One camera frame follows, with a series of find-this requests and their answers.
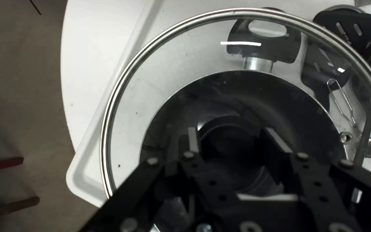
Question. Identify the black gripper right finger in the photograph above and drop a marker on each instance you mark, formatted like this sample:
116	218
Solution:
336	195

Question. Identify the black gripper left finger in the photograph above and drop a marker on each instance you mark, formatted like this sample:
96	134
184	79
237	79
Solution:
138	202

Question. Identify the glass pot lid black knob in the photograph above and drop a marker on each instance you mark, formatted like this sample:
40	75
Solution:
232	39

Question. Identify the black slotted spatula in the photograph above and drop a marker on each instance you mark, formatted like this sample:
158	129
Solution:
324	68

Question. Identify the white plastic tray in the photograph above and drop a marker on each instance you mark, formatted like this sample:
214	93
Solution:
85	174

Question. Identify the white round table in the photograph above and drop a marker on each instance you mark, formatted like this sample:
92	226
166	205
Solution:
94	35

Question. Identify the black pot with handles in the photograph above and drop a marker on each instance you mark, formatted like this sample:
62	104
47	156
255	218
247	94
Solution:
229	110

